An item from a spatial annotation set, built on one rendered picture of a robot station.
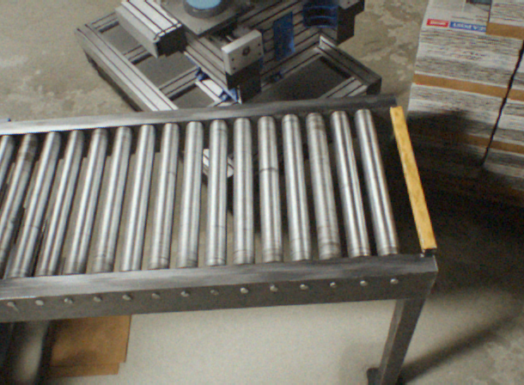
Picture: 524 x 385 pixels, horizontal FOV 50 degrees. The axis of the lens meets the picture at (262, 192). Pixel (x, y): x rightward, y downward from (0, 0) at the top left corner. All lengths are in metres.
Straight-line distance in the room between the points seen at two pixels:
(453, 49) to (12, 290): 1.36
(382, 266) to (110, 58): 1.87
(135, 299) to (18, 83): 2.07
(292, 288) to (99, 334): 1.07
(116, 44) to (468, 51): 1.70
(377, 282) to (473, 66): 0.84
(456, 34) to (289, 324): 1.10
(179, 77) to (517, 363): 1.74
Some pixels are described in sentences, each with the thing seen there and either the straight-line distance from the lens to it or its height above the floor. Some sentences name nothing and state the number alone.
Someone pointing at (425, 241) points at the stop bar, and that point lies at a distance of 1.26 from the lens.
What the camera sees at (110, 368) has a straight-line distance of 2.10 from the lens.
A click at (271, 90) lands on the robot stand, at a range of 2.45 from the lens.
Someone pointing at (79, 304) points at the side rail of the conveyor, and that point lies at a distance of 1.34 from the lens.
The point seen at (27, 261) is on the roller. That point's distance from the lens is 1.40.
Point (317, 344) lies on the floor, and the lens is 2.01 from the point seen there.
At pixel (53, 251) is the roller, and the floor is 0.80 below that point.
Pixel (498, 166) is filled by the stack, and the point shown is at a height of 0.29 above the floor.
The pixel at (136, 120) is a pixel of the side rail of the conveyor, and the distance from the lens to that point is 1.57.
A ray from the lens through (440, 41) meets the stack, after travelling 1.79.
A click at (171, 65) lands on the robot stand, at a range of 2.65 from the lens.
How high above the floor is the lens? 1.87
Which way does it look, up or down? 53 degrees down
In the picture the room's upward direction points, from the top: 7 degrees counter-clockwise
